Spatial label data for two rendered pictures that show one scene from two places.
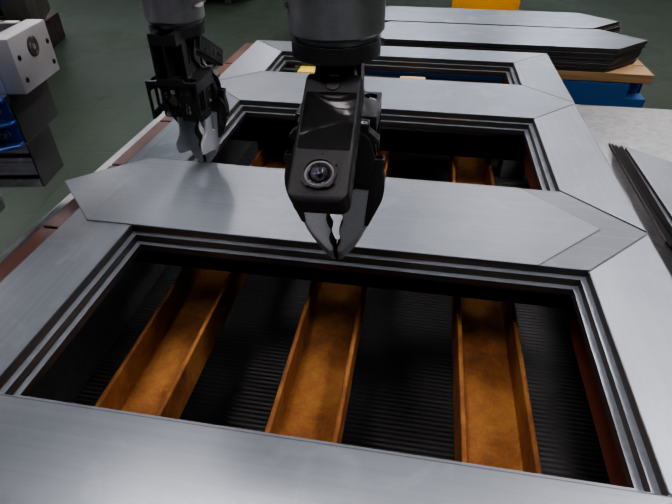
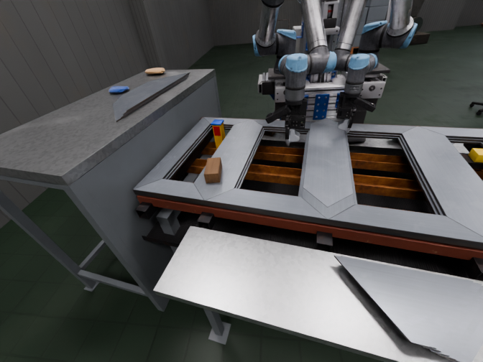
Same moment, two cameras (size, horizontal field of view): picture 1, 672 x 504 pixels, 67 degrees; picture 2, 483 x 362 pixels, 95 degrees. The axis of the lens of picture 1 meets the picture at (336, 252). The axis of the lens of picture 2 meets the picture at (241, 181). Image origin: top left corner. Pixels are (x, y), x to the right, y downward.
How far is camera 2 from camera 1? 0.99 m
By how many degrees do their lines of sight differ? 74
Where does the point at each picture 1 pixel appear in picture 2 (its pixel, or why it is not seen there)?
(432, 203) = (333, 172)
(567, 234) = (321, 197)
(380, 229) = (315, 161)
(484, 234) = (317, 179)
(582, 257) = (308, 197)
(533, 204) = (341, 194)
